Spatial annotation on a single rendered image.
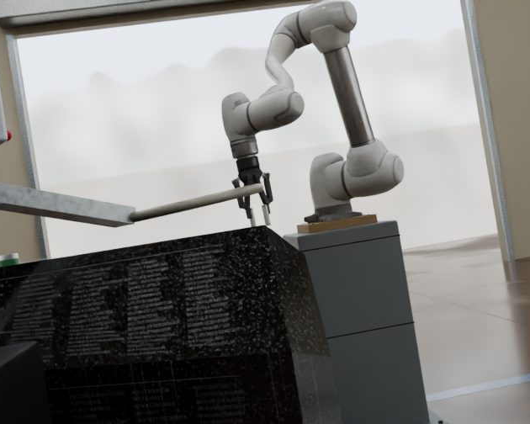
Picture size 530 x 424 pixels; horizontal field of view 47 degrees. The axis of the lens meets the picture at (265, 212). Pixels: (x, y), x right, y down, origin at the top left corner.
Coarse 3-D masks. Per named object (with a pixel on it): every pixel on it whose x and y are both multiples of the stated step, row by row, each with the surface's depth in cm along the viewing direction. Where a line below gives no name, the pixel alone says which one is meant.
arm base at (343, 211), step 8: (320, 208) 258; (328, 208) 247; (336, 208) 247; (344, 208) 248; (312, 216) 250; (320, 216) 249; (328, 216) 245; (336, 216) 246; (344, 216) 247; (352, 216) 248
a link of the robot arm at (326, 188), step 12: (324, 156) 248; (336, 156) 248; (312, 168) 250; (324, 168) 247; (336, 168) 244; (312, 180) 250; (324, 180) 247; (336, 180) 244; (312, 192) 251; (324, 192) 247; (336, 192) 245; (324, 204) 248; (336, 204) 247
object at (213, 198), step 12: (228, 192) 174; (240, 192) 177; (252, 192) 182; (168, 204) 170; (180, 204) 169; (192, 204) 170; (204, 204) 171; (132, 216) 173; (144, 216) 171; (156, 216) 171
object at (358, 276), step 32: (384, 224) 236; (320, 256) 233; (352, 256) 234; (384, 256) 236; (320, 288) 233; (352, 288) 234; (384, 288) 236; (352, 320) 234; (384, 320) 235; (352, 352) 233; (384, 352) 235; (416, 352) 236; (352, 384) 233; (384, 384) 235; (416, 384) 236; (352, 416) 233; (384, 416) 234; (416, 416) 236
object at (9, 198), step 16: (0, 192) 153; (16, 192) 155; (32, 192) 158; (48, 192) 160; (0, 208) 161; (16, 208) 160; (32, 208) 158; (48, 208) 160; (64, 208) 162; (80, 208) 165; (96, 208) 168; (112, 208) 171; (128, 208) 174; (96, 224) 179; (112, 224) 178; (128, 224) 176
